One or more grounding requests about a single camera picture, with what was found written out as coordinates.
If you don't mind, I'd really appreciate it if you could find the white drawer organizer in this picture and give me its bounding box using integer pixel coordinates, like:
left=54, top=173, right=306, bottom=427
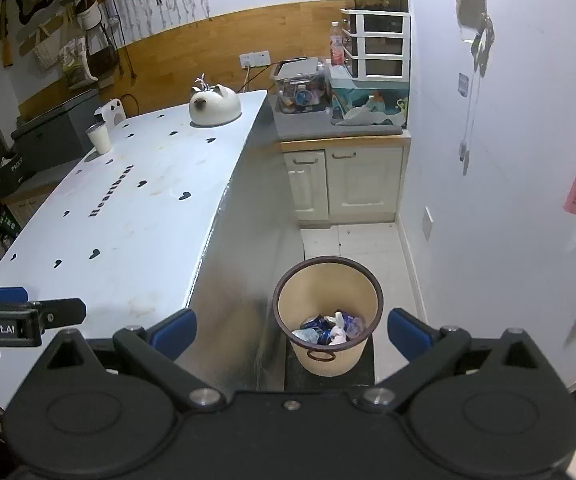
left=340, top=8, right=411, bottom=81

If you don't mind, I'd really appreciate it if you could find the dark hanging bag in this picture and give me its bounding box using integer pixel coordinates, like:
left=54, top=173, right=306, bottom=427
left=84, top=0, right=121, bottom=78

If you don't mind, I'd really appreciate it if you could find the beige waste bin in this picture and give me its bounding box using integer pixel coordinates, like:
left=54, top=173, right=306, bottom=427
left=273, top=256, right=385, bottom=378

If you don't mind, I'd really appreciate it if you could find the white wall power outlet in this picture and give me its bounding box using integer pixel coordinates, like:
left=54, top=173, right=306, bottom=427
left=239, top=51, right=271, bottom=70

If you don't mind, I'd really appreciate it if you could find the cream two door cabinet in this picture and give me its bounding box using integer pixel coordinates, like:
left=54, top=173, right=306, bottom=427
left=280, top=132, right=411, bottom=226

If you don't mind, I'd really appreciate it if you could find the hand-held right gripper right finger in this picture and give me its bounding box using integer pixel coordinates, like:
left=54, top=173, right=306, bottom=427
left=358, top=308, right=567, bottom=410

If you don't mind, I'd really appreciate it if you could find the white cat shaped container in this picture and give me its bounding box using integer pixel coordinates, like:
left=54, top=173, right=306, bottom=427
left=189, top=86, right=242, bottom=127

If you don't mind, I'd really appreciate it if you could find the low cream cabinet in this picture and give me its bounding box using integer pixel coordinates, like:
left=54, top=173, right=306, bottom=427
left=0, top=180, right=69, bottom=222

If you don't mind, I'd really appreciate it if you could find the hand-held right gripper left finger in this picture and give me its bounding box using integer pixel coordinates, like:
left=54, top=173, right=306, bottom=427
left=18, top=308, right=226, bottom=409

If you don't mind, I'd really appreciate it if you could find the clear plastic lidded container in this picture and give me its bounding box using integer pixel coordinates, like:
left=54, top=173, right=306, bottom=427
left=269, top=57, right=330, bottom=115

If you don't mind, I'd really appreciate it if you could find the teal printed storage box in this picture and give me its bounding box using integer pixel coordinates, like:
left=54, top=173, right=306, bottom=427
left=329, top=77, right=410, bottom=128

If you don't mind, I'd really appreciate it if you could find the small white fan heater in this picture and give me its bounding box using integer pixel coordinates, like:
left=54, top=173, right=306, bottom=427
left=93, top=99, right=129, bottom=130

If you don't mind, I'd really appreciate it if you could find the black printed box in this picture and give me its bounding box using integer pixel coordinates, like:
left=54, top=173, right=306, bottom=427
left=0, top=150, right=39, bottom=196

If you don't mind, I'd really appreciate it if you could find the cream cup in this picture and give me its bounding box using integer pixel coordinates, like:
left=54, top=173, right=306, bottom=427
left=86, top=123, right=113, bottom=155

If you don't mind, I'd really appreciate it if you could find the crushed blue soda can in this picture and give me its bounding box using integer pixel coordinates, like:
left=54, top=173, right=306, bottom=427
left=318, top=315, right=341, bottom=346

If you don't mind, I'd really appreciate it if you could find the grey counter mat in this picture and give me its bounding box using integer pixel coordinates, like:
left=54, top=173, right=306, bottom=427
left=270, top=95, right=410, bottom=142

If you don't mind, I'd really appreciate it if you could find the white tissue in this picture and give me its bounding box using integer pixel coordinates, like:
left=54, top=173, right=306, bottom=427
left=329, top=311, right=351, bottom=346

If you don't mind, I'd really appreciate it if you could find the white bag with orange print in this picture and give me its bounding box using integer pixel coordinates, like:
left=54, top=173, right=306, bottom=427
left=335, top=97, right=401, bottom=127

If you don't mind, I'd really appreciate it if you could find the black cable loop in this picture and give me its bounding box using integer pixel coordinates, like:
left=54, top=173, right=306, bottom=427
left=119, top=92, right=142, bottom=117

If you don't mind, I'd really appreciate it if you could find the green plastic crate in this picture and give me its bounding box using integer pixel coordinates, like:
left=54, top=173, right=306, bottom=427
left=0, top=212, right=23, bottom=241

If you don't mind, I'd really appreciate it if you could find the white knitted tote bag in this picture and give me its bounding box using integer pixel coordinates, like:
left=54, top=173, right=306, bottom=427
left=33, top=30, right=69, bottom=68

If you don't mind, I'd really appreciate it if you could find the white hanging charger cable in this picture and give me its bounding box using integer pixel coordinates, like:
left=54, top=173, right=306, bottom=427
left=457, top=72, right=475, bottom=177

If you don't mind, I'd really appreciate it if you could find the water bottle pink label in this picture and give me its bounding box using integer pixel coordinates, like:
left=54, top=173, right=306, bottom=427
left=329, top=21, right=345, bottom=67

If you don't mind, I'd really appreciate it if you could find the grey storage box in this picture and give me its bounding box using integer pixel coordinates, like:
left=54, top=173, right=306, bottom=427
left=10, top=89, right=101, bottom=161

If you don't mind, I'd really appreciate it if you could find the hanging mesh bag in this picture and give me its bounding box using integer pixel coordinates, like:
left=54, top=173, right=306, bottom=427
left=455, top=0, right=496, bottom=73

